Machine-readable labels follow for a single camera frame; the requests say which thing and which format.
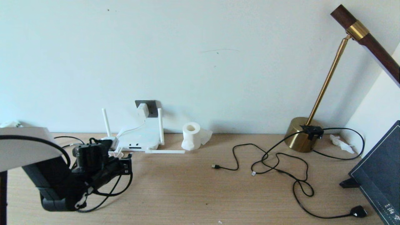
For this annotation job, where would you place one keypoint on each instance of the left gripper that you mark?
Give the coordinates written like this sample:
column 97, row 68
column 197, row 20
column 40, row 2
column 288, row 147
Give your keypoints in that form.
column 107, row 170

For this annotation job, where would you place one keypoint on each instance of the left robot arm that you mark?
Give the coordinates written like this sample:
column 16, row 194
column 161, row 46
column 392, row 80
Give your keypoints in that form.
column 31, row 156

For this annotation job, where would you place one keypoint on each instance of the white router with antennas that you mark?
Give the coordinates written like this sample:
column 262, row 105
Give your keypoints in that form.
column 140, row 139

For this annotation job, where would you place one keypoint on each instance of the white toilet paper roll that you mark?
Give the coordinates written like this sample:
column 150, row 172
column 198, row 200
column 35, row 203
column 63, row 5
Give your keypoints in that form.
column 191, row 137

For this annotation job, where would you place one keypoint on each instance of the crumpled clear plastic wrapper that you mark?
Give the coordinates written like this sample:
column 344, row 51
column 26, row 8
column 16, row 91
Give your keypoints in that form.
column 11, row 124

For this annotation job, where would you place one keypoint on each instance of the brass desk lamp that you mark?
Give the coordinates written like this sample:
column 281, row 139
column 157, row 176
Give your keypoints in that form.
column 300, row 137

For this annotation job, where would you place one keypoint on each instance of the crumpled white tissue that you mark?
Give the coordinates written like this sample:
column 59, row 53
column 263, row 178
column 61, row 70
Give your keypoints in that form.
column 342, row 143

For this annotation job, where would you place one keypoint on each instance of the black plastic clip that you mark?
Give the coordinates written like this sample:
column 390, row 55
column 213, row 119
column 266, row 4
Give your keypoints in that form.
column 349, row 183

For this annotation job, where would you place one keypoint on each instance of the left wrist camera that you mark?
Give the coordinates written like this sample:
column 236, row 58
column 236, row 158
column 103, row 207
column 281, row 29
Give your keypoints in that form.
column 112, row 142

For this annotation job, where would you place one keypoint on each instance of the grey wall socket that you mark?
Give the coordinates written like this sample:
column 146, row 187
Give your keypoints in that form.
column 153, row 107

